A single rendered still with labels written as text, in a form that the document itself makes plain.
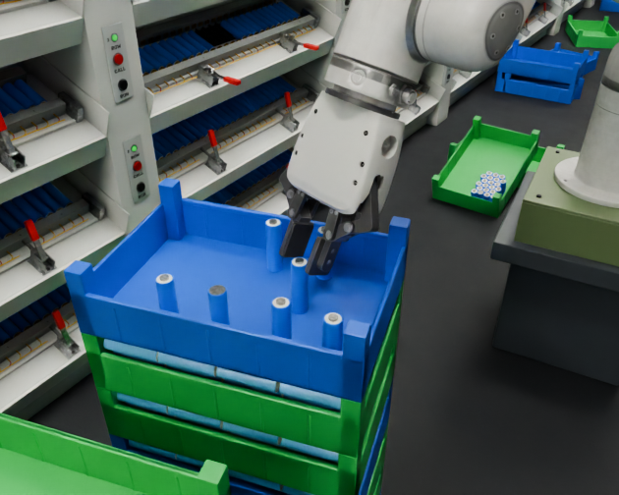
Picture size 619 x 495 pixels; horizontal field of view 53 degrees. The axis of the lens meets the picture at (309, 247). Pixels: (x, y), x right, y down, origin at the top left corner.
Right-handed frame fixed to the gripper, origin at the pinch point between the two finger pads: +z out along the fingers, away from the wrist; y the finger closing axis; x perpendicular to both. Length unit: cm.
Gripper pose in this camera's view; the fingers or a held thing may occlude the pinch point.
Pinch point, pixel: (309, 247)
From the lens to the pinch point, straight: 63.2
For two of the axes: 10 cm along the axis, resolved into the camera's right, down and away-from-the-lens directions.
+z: -3.3, 9.0, 2.7
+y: -6.7, -4.3, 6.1
